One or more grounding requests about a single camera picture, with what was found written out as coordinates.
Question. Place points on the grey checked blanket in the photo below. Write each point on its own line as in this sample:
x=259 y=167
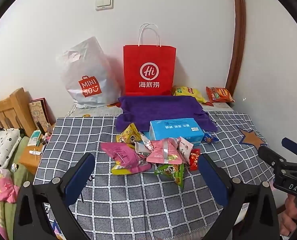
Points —
x=128 y=200

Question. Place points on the yellow chips bag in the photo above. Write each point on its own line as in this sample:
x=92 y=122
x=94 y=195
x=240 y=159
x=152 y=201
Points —
x=188 y=92

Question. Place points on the green snack packet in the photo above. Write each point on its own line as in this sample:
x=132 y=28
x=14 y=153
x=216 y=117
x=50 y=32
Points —
x=171 y=171

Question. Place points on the white plastic shopping bag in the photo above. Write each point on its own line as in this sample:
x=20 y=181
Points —
x=88 y=80

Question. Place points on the white printed bedsheet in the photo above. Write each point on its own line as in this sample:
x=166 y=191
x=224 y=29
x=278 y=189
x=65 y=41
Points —
x=96 y=111

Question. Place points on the wooden nightstand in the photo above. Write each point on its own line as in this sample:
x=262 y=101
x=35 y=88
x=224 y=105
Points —
x=29 y=161

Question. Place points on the red paper bag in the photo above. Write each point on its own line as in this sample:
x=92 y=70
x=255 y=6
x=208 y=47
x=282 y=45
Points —
x=149 y=67

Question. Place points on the pink printed cloth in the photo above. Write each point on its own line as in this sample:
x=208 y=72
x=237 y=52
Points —
x=3 y=187

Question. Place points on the person's right hand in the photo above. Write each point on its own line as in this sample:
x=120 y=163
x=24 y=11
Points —
x=289 y=215

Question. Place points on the brown wooden door frame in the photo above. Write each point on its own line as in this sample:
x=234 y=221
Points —
x=238 y=42

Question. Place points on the green bedsheet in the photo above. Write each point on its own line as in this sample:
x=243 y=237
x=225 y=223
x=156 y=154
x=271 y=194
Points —
x=21 y=180

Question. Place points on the small blue candy packet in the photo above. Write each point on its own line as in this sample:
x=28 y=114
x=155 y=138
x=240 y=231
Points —
x=209 y=138

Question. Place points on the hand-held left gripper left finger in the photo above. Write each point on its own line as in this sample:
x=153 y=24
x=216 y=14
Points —
x=81 y=175

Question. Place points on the teal and white box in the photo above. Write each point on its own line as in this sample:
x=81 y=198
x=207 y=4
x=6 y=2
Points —
x=34 y=138

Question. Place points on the patterned hardcover book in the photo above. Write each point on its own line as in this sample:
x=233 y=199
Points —
x=41 y=112

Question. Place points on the pink silver-striped snack packet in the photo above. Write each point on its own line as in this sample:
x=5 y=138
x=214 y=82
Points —
x=163 y=152

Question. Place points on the white red-label snack packet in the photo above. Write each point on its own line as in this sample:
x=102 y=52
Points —
x=186 y=147

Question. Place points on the small red candy packet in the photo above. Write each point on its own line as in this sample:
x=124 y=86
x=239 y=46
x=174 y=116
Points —
x=194 y=160

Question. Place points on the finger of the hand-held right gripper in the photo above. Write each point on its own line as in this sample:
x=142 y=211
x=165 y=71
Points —
x=271 y=156
x=292 y=143

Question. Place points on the blue tissue pack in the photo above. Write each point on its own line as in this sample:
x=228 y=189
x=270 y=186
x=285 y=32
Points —
x=176 y=130

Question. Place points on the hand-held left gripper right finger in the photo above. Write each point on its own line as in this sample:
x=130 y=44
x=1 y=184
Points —
x=213 y=180

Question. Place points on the magenta snack packet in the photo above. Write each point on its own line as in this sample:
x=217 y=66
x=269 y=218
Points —
x=121 y=155

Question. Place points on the small red wrapper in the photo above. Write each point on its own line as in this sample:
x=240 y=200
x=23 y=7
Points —
x=208 y=103

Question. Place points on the lime yellow snack packet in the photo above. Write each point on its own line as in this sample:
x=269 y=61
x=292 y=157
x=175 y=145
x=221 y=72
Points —
x=118 y=171

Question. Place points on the orange chips bag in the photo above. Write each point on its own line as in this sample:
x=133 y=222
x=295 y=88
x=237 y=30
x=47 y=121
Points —
x=219 y=95

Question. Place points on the pale pink printed snack packet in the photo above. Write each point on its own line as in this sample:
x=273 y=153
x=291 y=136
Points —
x=142 y=148

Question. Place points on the wooden headboard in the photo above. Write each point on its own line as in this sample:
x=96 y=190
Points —
x=11 y=112

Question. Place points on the white black-dotted pillow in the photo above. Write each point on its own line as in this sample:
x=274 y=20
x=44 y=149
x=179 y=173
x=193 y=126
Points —
x=6 y=145

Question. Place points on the white wall switch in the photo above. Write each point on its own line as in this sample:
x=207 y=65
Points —
x=104 y=2

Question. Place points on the yellow cartoon snack packet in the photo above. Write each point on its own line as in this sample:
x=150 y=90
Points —
x=128 y=135

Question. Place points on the purple towel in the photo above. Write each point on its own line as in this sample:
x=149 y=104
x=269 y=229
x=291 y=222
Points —
x=158 y=110

